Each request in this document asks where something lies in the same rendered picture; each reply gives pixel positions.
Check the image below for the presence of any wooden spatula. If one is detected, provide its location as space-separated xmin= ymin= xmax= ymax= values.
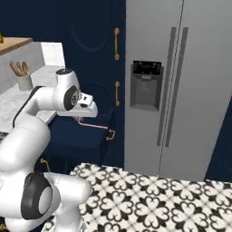
xmin=8 ymin=60 xmax=22 ymax=78

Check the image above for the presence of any short gold cabinet handle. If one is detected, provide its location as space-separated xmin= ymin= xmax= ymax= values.
xmin=114 ymin=81 xmax=121 ymax=108

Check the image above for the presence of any gold drawer handle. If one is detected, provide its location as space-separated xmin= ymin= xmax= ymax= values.
xmin=105 ymin=129 xmax=117 ymax=141
xmin=40 ymin=158 xmax=50 ymax=173

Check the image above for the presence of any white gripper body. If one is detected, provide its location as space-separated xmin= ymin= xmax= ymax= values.
xmin=56 ymin=101 xmax=100 ymax=119

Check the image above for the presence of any grey fridge door handle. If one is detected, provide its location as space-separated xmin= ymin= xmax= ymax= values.
xmin=156 ymin=26 xmax=178 ymax=148
xmin=164 ymin=26 xmax=189 ymax=149

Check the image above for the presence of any wooden spoon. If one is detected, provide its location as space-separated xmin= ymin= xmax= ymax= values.
xmin=20 ymin=61 xmax=30 ymax=77

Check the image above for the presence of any grey utensil pot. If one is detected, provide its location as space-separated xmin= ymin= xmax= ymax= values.
xmin=15 ymin=73 xmax=34 ymax=92

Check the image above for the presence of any dark blue drawer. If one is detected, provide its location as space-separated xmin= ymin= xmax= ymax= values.
xmin=44 ymin=106 xmax=117 ymax=159

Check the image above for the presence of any dark blue cabinet run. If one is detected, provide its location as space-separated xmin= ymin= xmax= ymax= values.
xmin=204 ymin=95 xmax=232 ymax=183

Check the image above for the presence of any long gold cabinet handle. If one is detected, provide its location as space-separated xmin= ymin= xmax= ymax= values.
xmin=113 ymin=27 xmax=121 ymax=62

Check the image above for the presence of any wooden shelf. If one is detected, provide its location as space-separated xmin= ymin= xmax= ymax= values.
xmin=0 ymin=37 xmax=34 ymax=57

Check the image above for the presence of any dark blue arched cabinet door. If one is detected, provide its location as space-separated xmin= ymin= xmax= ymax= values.
xmin=79 ymin=73 xmax=127 ymax=169

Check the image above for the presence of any dark blue tall cabinet door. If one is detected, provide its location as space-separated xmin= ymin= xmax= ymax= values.
xmin=62 ymin=0 xmax=127 ymax=75

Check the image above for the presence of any grey double-door fridge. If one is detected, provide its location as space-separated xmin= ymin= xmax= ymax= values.
xmin=123 ymin=0 xmax=232 ymax=183

